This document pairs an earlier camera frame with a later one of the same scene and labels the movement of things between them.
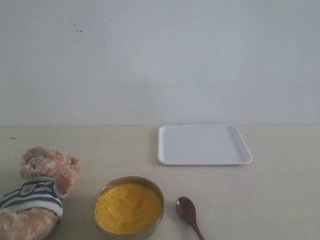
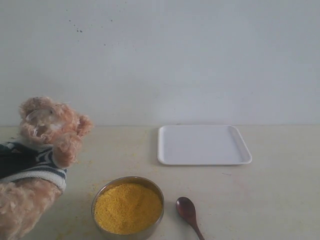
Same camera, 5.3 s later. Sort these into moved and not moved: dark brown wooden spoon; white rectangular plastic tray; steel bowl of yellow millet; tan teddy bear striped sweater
Moved: tan teddy bear striped sweater
Not moved: dark brown wooden spoon; white rectangular plastic tray; steel bowl of yellow millet
